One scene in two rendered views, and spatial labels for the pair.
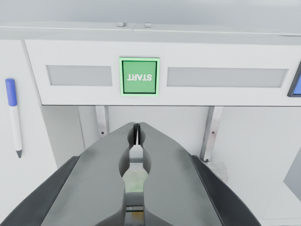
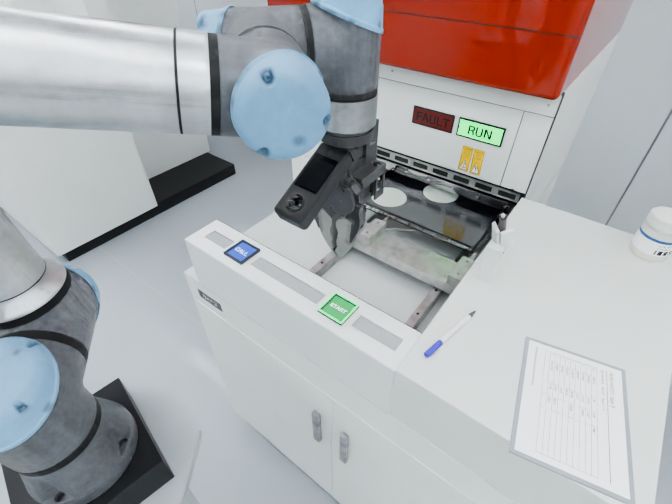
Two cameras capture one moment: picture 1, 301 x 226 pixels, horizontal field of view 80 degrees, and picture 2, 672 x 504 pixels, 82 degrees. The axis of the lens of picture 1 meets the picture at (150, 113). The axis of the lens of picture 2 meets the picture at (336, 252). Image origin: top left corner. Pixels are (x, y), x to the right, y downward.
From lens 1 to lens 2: 0.51 m
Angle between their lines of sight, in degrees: 28
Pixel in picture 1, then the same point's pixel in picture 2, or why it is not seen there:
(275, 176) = not seen: hidden behind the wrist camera
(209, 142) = (330, 257)
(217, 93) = (298, 274)
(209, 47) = (284, 299)
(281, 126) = (268, 241)
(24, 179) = (492, 297)
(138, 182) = (415, 255)
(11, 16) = not seen: outside the picture
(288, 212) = not seen: hidden behind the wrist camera
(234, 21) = (214, 409)
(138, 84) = (342, 304)
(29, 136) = (453, 320)
